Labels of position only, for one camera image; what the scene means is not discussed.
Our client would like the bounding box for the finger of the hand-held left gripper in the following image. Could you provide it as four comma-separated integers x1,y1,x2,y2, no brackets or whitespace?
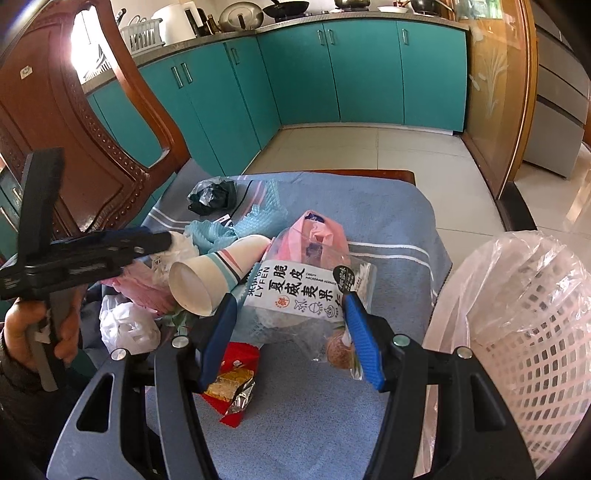
50,227,173,260
28,251,140,283

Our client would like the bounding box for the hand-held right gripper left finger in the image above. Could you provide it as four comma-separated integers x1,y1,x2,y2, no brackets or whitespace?
46,292,241,480

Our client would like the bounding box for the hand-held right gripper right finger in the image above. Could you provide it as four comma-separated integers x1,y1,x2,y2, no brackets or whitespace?
343,292,536,480

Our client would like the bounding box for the white tissue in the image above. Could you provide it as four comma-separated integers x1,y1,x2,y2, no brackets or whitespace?
152,231,200,283

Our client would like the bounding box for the white nut snack packet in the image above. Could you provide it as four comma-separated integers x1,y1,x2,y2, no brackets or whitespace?
242,256,378,383

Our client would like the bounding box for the white lattice trash basket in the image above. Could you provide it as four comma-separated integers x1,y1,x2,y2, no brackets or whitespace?
422,233,591,480

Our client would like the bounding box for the person's left forearm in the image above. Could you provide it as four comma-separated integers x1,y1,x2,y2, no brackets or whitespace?
0,339,63,467

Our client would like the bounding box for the white lined trash basket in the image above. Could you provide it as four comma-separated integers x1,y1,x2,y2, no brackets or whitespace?
421,232,591,480

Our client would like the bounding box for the person's left hand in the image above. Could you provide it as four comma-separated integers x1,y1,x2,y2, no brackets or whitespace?
2,288,87,370

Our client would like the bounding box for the red snack wrapper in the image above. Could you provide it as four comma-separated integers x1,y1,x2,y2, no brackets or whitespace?
202,342,262,428

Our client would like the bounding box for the green wrapper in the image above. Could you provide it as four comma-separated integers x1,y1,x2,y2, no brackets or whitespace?
159,307,204,340

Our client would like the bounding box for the crumpled pink wrapper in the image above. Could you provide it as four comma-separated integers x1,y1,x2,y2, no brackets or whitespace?
102,261,179,315

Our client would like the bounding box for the carved wooden chair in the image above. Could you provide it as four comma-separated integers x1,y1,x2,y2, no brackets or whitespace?
0,0,416,296

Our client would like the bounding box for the crumpled white plastic bag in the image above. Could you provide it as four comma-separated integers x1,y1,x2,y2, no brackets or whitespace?
99,295,162,356

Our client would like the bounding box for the striped paper cup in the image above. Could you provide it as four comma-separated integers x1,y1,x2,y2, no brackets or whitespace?
168,234,271,318

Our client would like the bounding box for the black plastic bag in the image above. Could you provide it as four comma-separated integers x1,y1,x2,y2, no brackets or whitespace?
187,179,238,217

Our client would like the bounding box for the knotted blue paper towel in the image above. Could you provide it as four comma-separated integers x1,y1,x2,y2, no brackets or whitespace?
185,181,290,256

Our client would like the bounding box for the blue striped towel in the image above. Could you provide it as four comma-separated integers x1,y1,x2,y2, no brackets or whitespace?
139,171,454,480

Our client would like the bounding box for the pink plastic bag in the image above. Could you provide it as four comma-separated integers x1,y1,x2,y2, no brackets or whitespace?
265,210,352,278

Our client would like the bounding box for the white dish rack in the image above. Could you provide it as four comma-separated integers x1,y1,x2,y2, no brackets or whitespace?
119,20,163,52

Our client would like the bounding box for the white electric kettle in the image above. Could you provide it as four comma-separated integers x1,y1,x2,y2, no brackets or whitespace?
159,2,204,40

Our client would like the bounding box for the metal pot lid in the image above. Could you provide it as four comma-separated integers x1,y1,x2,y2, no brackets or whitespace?
218,2,265,32

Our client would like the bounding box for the teal kitchen cabinet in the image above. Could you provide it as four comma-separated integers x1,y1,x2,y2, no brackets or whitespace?
83,18,470,180

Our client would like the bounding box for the black wok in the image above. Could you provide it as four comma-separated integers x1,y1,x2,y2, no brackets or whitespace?
263,0,310,22

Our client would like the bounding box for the wood framed glass door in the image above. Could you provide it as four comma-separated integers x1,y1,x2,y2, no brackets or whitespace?
464,0,539,200

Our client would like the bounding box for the grey refrigerator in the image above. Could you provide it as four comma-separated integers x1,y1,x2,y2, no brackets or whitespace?
522,0,591,179

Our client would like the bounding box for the grey kitchen countertop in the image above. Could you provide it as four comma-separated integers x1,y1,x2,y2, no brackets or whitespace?
81,8,472,86

